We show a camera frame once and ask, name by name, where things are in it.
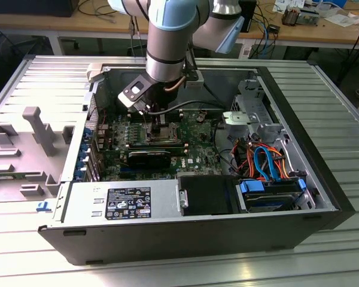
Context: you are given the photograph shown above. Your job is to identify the orange red power wires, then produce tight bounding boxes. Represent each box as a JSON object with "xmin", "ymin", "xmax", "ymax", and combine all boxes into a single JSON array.
[{"xmin": 232, "ymin": 141, "xmax": 288, "ymax": 181}]

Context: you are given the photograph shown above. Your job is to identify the black plastic drive cover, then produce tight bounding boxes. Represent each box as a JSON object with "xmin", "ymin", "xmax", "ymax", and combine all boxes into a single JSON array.
[{"xmin": 178, "ymin": 175, "xmax": 243, "ymax": 216}]

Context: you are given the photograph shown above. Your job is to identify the silver power supply unit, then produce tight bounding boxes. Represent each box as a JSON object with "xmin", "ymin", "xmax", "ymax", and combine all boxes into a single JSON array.
[{"xmin": 60, "ymin": 178, "xmax": 180, "ymax": 224}]

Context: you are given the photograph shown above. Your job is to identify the green motherboard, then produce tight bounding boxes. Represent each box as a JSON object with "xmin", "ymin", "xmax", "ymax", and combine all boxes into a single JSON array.
[{"xmin": 96, "ymin": 108, "xmax": 226, "ymax": 182}]

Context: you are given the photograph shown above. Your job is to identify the silver metal drive cage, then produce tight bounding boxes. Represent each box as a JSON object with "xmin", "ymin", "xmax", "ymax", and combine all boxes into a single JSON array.
[{"xmin": 221, "ymin": 78, "xmax": 290, "ymax": 144}]

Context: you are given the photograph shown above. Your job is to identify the grey metal device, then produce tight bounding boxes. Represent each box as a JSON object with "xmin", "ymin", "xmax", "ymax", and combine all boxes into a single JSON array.
[{"xmin": 296, "ymin": 8, "xmax": 321, "ymax": 26}]

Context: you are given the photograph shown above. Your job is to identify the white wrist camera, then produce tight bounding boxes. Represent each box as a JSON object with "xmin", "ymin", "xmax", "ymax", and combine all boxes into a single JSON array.
[{"xmin": 117, "ymin": 74, "xmax": 155, "ymax": 114}]

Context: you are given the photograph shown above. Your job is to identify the blue network cable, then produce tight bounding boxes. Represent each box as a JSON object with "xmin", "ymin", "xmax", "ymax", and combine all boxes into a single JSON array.
[{"xmin": 257, "ymin": 13, "xmax": 273, "ymax": 57}]

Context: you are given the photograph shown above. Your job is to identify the grey case release latch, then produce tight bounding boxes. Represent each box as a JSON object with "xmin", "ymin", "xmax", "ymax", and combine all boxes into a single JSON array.
[{"xmin": 85, "ymin": 62, "xmax": 105, "ymax": 84}]

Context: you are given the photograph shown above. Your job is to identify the hard disk in blue carrier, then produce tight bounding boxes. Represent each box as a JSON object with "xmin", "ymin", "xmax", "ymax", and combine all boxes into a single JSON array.
[{"xmin": 238, "ymin": 176, "xmax": 308, "ymax": 214}]

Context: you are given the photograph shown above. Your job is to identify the white paper sheet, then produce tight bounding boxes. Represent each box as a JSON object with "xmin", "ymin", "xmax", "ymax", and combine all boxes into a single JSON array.
[{"xmin": 323, "ymin": 11, "xmax": 359, "ymax": 28}]

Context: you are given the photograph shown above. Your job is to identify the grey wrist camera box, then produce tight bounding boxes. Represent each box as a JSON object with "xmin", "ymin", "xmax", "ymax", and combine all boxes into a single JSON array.
[{"xmin": 184, "ymin": 70, "xmax": 205, "ymax": 90}]

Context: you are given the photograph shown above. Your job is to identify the black upright box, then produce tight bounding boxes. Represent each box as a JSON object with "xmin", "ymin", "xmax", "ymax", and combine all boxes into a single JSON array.
[{"xmin": 239, "ymin": 0, "xmax": 258, "ymax": 33}]

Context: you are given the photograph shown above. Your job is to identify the black graphics card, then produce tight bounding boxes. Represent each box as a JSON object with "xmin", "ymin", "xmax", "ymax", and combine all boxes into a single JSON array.
[{"xmin": 126, "ymin": 148, "xmax": 172, "ymax": 169}]

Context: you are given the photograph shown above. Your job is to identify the green RAM stick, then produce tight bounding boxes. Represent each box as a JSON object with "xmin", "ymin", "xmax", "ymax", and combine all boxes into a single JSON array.
[{"xmin": 0, "ymin": 174, "xmax": 27, "ymax": 182}]

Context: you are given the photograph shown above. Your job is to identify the black box on desk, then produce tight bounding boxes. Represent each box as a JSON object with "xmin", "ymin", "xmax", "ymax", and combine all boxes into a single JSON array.
[{"xmin": 0, "ymin": 0, "xmax": 76, "ymax": 18}]

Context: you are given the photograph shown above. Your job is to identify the metal heatsink cooler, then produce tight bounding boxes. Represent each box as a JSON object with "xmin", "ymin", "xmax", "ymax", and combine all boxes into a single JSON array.
[{"xmin": 281, "ymin": 7, "xmax": 300, "ymax": 27}]

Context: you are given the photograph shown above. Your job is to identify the blue data wire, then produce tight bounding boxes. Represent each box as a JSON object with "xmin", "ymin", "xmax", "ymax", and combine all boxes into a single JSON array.
[{"xmin": 253, "ymin": 145, "xmax": 284, "ymax": 183}]

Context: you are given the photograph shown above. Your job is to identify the wooden desk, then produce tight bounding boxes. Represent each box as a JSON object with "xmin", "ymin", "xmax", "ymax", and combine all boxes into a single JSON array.
[{"xmin": 0, "ymin": 0, "xmax": 359, "ymax": 50}]

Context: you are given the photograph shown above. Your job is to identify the black RAM slot row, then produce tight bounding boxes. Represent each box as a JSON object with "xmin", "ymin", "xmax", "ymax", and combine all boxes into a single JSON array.
[
  {"xmin": 127, "ymin": 142, "xmax": 188, "ymax": 155},
  {"xmin": 127, "ymin": 109, "xmax": 186, "ymax": 124}
]

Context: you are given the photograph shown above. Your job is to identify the blue case latch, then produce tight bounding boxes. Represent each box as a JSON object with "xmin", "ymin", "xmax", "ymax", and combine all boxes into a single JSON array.
[{"xmin": 35, "ymin": 200, "xmax": 53, "ymax": 212}]

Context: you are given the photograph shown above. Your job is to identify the black camera cable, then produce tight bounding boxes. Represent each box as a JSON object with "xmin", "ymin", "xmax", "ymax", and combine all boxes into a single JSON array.
[{"xmin": 146, "ymin": 100, "xmax": 228, "ymax": 116}]

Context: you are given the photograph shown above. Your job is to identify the black wire loop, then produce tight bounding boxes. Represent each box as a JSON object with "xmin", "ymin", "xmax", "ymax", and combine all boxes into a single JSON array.
[{"xmin": 211, "ymin": 117, "xmax": 239, "ymax": 178}]

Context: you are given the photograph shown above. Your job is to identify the grey parts rack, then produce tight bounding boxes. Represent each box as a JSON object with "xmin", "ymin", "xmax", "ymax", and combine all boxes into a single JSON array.
[{"xmin": 0, "ymin": 106, "xmax": 76, "ymax": 204}]

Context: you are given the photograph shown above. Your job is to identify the black open PC case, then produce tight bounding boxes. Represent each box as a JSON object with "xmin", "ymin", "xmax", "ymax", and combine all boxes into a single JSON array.
[{"xmin": 37, "ymin": 55, "xmax": 356, "ymax": 266}]

